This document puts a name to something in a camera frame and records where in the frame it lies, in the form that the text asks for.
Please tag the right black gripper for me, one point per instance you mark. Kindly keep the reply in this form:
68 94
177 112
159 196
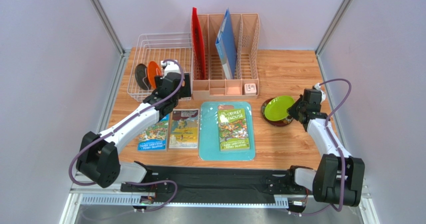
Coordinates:
296 109

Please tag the blue 26-Storey Treehouse book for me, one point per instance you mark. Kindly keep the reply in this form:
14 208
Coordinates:
155 138

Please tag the dark grey plate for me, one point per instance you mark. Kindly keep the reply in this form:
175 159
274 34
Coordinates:
141 77

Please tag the green plate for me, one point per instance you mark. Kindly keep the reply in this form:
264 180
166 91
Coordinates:
276 109

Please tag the green Storey Treehouse book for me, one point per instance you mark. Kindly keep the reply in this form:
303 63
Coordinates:
233 128

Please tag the beige paperback book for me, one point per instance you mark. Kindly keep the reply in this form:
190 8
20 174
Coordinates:
184 129

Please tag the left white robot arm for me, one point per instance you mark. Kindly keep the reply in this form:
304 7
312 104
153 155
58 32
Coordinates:
98 158

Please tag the red folder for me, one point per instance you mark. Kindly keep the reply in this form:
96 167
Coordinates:
198 44

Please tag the dark red floral plate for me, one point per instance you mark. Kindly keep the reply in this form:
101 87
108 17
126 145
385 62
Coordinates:
281 123

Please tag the silver aluminium rail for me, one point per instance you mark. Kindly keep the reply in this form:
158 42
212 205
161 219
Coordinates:
278 201

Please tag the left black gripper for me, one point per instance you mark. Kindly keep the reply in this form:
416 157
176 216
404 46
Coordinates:
185 91

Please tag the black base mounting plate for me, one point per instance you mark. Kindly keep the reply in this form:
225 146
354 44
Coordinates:
215 184

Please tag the small pink white box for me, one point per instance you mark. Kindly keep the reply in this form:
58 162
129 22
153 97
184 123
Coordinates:
250 89

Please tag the blue folder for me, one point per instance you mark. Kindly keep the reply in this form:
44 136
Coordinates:
226 48

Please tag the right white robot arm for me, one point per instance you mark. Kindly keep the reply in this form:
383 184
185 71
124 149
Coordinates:
339 177

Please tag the orange plate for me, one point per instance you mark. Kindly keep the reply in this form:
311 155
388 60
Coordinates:
153 70

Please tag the white wire dish rack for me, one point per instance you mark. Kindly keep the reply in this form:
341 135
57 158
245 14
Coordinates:
158 47

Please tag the teal cutting board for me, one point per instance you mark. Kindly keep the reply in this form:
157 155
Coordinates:
209 139

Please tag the pink plastic file organizer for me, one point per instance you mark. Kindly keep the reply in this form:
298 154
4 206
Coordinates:
246 29

